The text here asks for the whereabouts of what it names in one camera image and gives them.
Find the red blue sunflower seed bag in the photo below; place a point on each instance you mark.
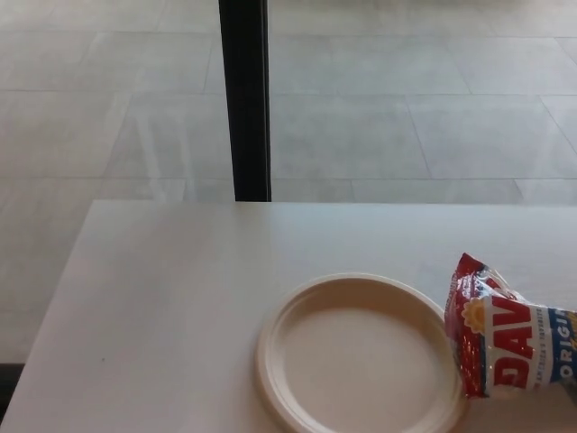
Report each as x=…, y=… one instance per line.
x=505, y=343

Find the black vertical window post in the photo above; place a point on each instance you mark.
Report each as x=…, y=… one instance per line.
x=247, y=99

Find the cream round paper plate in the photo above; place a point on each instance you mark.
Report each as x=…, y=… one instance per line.
x=342, y=356

